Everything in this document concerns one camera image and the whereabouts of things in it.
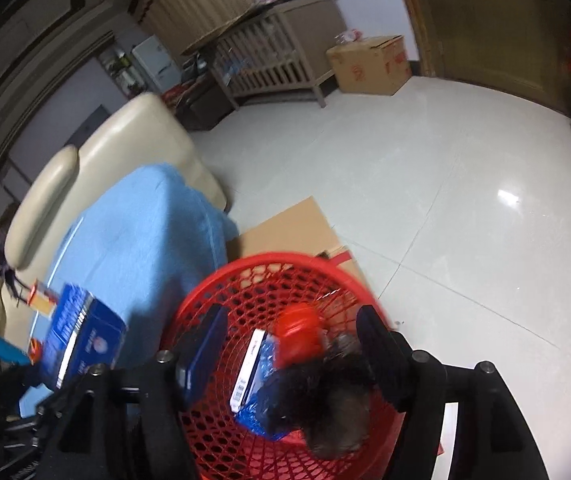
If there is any white printed paper box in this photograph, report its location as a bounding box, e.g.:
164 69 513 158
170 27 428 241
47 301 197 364
229 329 268 407

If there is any black plastic bag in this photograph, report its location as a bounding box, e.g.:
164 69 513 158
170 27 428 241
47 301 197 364
260 332 381 461

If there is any flat cardboard sheet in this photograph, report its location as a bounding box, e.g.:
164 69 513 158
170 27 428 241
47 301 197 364
226 196 397 332

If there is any red mesh basket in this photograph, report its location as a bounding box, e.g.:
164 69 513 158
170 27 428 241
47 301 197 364
166 254 407 480

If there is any beige striped curtain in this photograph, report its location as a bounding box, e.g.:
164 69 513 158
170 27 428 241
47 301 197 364
130 0 261 58

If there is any cardboard box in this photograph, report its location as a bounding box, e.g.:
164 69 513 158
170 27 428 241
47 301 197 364
325 35 412 97

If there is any red plastic wrapper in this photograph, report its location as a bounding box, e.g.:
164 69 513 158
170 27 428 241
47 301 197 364
272 305 329 366

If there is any black side table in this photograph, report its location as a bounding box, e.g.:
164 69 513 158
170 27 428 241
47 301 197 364
163 40 242 131

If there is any wooden door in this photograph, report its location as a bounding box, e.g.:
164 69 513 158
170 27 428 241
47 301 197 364
390 0 571 116

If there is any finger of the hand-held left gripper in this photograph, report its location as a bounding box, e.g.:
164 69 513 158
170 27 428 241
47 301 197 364
0 364 42 397

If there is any shelf with bottles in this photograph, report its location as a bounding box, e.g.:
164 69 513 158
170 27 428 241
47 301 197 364
100 45 139 97

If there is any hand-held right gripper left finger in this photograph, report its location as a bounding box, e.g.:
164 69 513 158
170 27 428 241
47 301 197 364
60 305 230 480

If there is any blue carton box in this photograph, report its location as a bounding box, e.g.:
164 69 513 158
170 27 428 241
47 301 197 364
38 282 129 391

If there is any cream red carton box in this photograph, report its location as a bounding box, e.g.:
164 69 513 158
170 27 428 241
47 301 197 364
26 280 61 319

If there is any cream leather sofa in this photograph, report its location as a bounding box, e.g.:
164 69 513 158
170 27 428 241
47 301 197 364
0 92 229 331

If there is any wooden crib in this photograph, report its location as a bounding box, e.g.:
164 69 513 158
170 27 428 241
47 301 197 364
210 0 349 110

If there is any blue tablecloth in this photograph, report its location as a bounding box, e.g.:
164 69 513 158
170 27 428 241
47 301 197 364
18 162 240 418

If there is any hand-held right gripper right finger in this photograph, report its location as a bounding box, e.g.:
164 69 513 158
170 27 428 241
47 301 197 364
355 305 549 480

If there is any blue plastic bag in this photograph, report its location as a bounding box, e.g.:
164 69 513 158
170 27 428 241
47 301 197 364
236 337 296 442

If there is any small white fridge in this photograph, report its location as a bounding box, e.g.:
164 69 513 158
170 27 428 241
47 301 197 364
132 35 175 93

